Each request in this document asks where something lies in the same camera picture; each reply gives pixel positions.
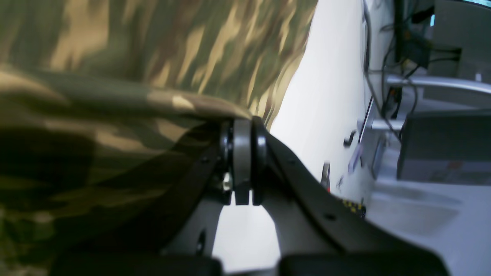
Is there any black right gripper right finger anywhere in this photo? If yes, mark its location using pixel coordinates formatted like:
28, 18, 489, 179
251, 117, 448, 276

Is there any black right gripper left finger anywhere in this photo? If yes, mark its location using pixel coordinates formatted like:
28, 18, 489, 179
50, 120, 232, 276

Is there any camouflage T-shirt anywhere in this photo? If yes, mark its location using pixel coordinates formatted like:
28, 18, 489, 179
1, 0, 318, 276

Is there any grey metal box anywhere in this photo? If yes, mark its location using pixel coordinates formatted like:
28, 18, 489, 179
396, 110, 491, 186

